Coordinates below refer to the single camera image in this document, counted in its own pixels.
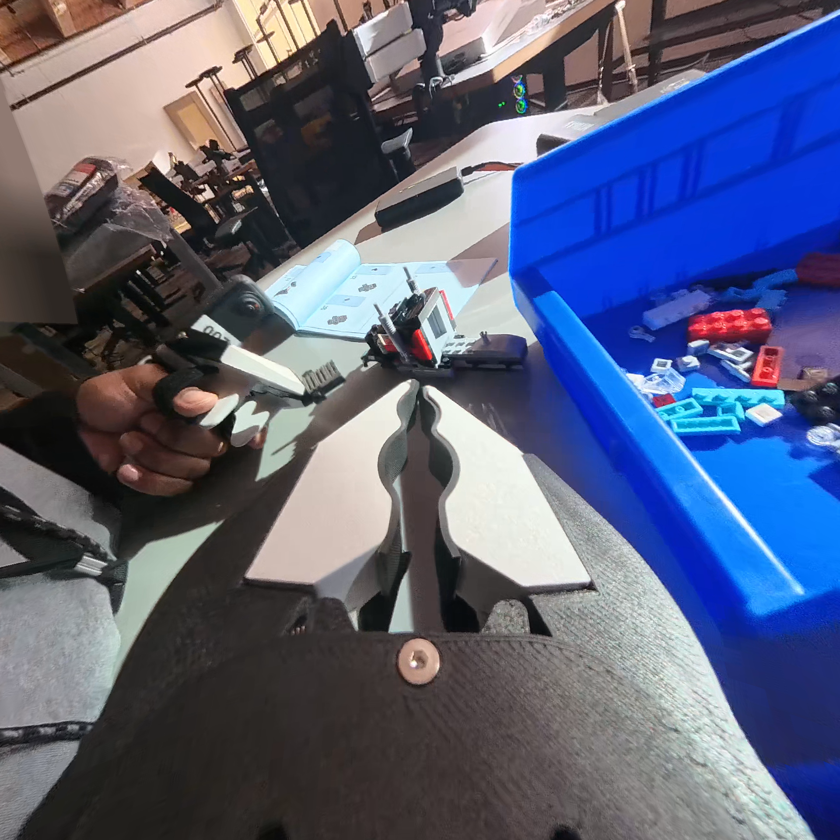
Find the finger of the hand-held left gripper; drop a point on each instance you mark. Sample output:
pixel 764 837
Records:
pixel 262 371
pixel 262 410

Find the small white square brick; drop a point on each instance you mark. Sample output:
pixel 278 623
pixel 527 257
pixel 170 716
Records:
pixel 763 415

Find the dark red brick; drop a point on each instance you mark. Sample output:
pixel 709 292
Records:
pixel 820 270

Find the black tan-studded brick plate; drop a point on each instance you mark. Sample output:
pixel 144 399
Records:
pixel 817 400

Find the white bracket brick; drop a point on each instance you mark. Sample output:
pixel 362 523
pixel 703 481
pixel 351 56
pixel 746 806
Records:
pixel 732 353

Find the wooden work table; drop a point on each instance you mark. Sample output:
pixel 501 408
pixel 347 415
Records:
pixel 499 46

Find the person's left forearm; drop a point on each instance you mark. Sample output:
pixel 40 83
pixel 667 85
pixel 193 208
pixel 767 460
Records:
pixel 39 433

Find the clear round brick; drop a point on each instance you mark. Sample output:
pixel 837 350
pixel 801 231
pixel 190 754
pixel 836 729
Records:
pixel 825 438

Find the grey table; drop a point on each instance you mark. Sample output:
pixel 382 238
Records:
pixel 105 256

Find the clear square brick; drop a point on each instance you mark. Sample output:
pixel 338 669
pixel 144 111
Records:
pixel 663 382

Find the teal brick plate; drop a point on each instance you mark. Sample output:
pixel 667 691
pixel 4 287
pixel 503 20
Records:
pixel 705 425
pixel 738 397

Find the white storage box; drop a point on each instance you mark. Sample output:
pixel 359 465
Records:
pixel 397 56
pixel 384 26

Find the black bag in plastic wrap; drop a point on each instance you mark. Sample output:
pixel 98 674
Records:
pixel 85 190

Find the long white brick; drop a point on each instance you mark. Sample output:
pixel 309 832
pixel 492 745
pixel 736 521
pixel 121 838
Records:
pixel 676 310

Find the medium blue brick piece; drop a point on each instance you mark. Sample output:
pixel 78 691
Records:
pixel 764 289

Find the small teal brick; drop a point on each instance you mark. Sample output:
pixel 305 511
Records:
pixel 730 411
pixel 679 409

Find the black shelving unit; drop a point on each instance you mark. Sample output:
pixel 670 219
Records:
pixel 308 131

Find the black office chair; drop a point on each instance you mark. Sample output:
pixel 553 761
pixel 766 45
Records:
pixel 197 210

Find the grey grille brick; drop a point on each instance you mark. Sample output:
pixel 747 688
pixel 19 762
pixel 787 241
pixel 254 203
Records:
pixel 325 375

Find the small red hollow brick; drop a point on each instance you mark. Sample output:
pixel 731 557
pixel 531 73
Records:
pixel 768 366

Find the black rectangular device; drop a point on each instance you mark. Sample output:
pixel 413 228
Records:
pixel 420 197

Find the light blue instruction booklet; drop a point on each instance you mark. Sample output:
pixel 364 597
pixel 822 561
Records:
pixel 341 289

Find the blue plastic bin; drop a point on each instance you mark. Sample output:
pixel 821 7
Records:
pixel 656 197

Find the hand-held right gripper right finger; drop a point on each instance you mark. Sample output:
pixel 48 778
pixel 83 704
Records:
pixel 512 525

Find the toy brick truck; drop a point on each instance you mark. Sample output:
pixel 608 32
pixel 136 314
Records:
pixel 426 328

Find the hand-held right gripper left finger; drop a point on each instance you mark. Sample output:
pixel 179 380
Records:
pixel 315 525

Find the person's left hand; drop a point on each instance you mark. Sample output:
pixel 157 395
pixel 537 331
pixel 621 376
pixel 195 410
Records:
pixel 131 426

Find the red two-by-four brick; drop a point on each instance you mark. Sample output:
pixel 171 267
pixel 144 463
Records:
pixel 730 326

